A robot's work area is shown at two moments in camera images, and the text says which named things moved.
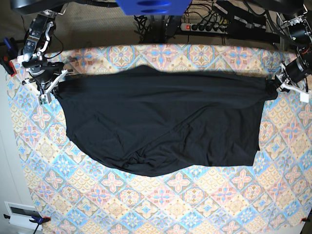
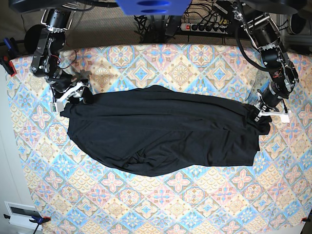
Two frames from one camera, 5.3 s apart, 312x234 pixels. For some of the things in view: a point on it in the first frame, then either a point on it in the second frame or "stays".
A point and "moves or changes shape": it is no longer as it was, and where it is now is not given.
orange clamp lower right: x=304 y=219 stays
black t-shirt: x=147 y=122 moves or changes shape
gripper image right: x=297 y=68 -> x=270 y=102
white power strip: x=205 y=28 stays
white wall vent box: x=20 y=215 stays
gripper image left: x=44 y=72 -> x=71 y=87
